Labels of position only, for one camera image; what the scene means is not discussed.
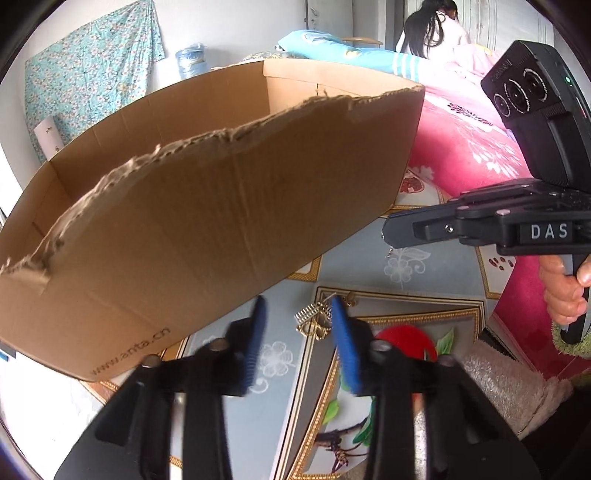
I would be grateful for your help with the blue cartoon print pillow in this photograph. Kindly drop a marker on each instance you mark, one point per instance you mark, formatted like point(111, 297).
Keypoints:
point(351, 53)

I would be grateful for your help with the fruit print tablecloth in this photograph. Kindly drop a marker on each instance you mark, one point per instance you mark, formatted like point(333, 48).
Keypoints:
point(415, 286)

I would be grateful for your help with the pink floral blanket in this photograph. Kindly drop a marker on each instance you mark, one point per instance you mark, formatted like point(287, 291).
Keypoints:
point(466, 152)

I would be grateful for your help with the teal floral wall cloth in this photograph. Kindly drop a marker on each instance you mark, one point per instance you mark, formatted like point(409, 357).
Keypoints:
point(87, 60)

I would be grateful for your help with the gold hair clip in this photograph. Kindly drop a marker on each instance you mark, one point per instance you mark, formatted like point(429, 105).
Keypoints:
point(314, 328)

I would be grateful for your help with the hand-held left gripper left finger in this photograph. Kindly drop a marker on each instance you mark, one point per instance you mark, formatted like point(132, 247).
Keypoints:
point(256, 344)

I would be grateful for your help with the person's right hand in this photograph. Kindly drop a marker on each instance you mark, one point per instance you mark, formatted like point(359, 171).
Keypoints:
point(558, 290)

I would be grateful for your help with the green patterned pillow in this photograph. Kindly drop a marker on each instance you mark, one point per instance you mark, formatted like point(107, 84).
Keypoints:
point(263, 55)

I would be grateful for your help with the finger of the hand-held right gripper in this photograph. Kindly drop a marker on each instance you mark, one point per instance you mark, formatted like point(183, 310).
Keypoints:
point(415, 226)

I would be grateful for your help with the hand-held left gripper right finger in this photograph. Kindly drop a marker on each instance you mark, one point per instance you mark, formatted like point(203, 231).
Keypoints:
point(344, 344)

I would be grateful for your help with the pale pink paper roll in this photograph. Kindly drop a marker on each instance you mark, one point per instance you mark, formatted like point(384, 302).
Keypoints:
point(48, 138)

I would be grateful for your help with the person's right forearm green sleeve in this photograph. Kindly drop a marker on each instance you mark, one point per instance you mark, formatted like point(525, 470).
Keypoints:
point(563, 342)

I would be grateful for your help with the brown cardboard box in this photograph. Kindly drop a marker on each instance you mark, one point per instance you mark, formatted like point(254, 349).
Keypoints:
point(194, 221)

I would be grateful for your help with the blue wrapped water bottle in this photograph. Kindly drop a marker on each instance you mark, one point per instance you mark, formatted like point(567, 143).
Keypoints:
point(190, 60)

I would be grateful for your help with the cream fluffy cloth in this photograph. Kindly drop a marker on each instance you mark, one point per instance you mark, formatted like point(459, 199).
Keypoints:
point(508, 387)

